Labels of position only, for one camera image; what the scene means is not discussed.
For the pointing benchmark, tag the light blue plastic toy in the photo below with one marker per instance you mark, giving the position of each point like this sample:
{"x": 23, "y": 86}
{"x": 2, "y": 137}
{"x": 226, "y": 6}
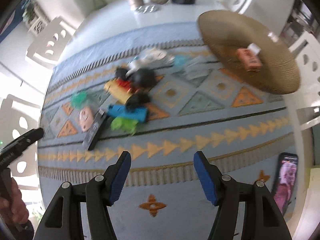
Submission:
{"x": 180, "y": 60}

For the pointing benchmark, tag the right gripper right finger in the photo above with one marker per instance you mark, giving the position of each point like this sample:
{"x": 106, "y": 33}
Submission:
{"x": 262, "y": 217}

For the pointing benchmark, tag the white carved shelf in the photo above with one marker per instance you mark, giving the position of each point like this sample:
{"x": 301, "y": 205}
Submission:
{"x": 38, "y": 24}

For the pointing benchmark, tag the white chair near left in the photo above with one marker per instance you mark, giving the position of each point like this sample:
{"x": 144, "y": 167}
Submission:
{"x": 17, "y": 117}

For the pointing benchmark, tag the green plastic toy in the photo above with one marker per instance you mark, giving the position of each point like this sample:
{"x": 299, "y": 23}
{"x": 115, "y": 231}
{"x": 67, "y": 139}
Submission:
{"x": 126, "y": 125}

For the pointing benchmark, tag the white chair near right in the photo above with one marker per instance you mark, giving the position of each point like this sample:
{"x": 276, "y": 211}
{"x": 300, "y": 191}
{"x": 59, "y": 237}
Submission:
{"x": 305, "y": 101}

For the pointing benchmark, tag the patterned blue table mat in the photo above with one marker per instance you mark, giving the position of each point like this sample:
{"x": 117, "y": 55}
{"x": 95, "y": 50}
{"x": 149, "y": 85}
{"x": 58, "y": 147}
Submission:
{"x": 240, "y": 129}

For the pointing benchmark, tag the white plastic toy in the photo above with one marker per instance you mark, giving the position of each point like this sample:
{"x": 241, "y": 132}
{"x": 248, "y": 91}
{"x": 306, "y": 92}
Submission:
{"x": 151, "y": 58}

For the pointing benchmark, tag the teal plastic toy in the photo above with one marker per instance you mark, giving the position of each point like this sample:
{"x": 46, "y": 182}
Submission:
{"x": 78, "y": 100}

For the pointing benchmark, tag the small white box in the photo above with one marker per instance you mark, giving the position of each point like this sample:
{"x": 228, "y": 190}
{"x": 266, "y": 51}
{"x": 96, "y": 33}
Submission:
{"x": 255, "y": 50}

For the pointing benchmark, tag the person left hand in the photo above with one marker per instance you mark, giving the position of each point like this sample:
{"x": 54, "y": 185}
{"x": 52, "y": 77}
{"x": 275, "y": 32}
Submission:
{"x": 15, "y": 210}

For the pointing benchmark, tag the white chair far left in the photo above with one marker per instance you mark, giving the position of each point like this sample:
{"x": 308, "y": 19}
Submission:
{"x": 48, "y": 46}

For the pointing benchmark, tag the blue wall picture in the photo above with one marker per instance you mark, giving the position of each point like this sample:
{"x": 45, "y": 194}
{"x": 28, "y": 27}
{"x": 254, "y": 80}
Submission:
{"x": 17, "y": 16}

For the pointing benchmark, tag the red black haired figurine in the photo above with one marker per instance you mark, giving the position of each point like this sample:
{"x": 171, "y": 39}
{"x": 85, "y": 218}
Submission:
{"x": 140, "y": 79}

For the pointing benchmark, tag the woven brown round basket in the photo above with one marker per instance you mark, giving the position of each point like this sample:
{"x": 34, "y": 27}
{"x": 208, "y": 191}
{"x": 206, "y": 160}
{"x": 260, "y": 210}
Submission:
{"x": 224, "y": 32}

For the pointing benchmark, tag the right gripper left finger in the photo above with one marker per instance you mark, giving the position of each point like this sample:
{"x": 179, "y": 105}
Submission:
{"x": 62, "y": 218}

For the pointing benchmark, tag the smartphone with lit screen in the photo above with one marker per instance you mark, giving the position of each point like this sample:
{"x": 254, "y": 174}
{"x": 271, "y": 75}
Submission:
{"x": 285, "y": 179}

